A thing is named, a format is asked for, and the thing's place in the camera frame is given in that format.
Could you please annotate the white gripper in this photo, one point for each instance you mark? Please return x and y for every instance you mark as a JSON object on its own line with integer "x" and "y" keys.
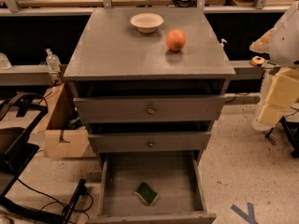
{"x": 286, "y": 44}

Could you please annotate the green yellow sponge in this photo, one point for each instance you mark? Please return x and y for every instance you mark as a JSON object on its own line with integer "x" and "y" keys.
{"x": 146, "y": 193}

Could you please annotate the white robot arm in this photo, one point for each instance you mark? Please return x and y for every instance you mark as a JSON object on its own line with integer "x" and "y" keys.
{"x": 284, "y": 51}

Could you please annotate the middle grey drawer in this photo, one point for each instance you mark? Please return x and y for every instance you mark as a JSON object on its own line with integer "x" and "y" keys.
{"x": 142, "y": 142}

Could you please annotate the bottom grey open drawer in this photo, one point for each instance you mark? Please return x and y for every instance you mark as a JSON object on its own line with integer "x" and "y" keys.
{"x": 173, "y": 174}

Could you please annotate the top grey drawer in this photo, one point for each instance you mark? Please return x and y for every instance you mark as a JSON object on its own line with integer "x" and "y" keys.
{"x": 149, "y": 109}

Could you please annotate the grey wooden drawer cabinet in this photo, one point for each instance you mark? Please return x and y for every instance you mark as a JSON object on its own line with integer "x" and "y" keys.
{"x": 114, "y": 59}

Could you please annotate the black tripod stand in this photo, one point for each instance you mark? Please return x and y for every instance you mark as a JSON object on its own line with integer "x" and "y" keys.
{"x": 291, "y": 129}

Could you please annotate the green small object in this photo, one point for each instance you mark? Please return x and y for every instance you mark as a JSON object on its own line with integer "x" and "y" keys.
{"x": 271, "y": 62}

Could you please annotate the small white pump bottle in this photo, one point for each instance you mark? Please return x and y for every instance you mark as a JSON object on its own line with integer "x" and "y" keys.
{"x": 223, "y": 43}

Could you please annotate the orange fruit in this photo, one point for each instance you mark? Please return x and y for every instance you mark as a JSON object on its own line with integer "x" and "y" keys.
{"x": 175, "y": 40}

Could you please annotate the white bowl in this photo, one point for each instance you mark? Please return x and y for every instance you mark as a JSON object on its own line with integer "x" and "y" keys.
{"x": 146, "y": 22}

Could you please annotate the cardboard box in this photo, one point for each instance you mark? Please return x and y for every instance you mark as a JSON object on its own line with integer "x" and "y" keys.
{"x": 62, "y": 141}

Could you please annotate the clear plastic bottle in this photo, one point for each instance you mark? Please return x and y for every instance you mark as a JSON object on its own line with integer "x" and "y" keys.
{"x": 52, "y": 61}

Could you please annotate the black chair frame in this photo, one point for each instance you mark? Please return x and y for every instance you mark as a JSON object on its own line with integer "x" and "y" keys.
{"x": 16, "y": 152}

